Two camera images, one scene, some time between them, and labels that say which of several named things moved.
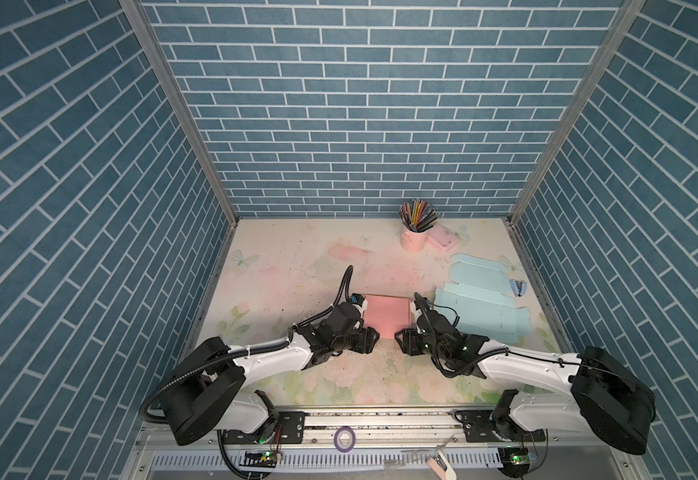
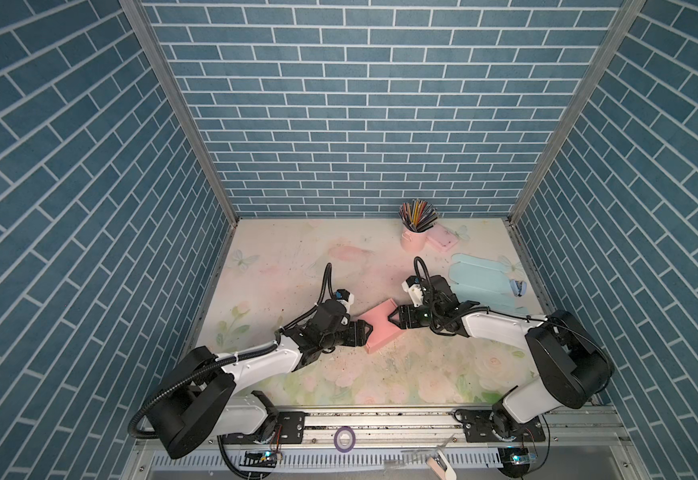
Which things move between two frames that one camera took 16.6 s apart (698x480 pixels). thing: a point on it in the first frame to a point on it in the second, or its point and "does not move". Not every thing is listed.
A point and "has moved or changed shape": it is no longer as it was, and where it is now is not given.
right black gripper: x=407 y=339 to x=402 y=310
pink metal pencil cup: x=413 y=242 does not move
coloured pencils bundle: x=418 y=215 does not move
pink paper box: x=388 y=314 has moved or changed shape
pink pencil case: x=441 y=237 does not move
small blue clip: x=519 y=288 does not move
